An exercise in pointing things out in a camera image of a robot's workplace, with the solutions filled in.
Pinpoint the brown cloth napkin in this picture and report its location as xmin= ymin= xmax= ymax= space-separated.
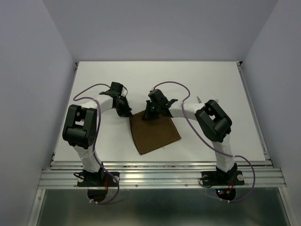
xmin=129 ymin=111 xmax=181 ymax=155

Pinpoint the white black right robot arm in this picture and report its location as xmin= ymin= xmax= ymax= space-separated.
xmin=143 ymin=89 xmax=237 ymax=187

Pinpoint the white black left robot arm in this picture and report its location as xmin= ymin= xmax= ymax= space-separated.
xmin=62 ymin=82 xmax=133 ymax=187

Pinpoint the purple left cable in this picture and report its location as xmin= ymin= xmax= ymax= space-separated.
xmin=73 ymin=83 xmax=120 ymax=205

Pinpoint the purple cable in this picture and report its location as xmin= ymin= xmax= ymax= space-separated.
xmin=73 ymin=83 xmax=120 ymax=205
xmin=150 ymin=81 xmax=257 ymax=203

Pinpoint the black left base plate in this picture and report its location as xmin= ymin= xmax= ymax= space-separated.
xmin=73 ymin=170 xmax=118 ymax=187

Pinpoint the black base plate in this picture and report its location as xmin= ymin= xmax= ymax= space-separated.
xmin=199 ymin=171 xmax=245 ymax=187
xmin=73 ymin=170 xmax=118 ymax=187

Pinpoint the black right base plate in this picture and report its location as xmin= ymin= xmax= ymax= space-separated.
xmin=199 ymin=171 xmax=245 ymax=187

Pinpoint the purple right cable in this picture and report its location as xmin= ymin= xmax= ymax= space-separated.
xmin=150 ymin=81 xmax=257 ymax=203

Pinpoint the aluminium rail frame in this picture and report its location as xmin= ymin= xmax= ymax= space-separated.
xmin=28 ymin=60 xmax=294 ymax=226

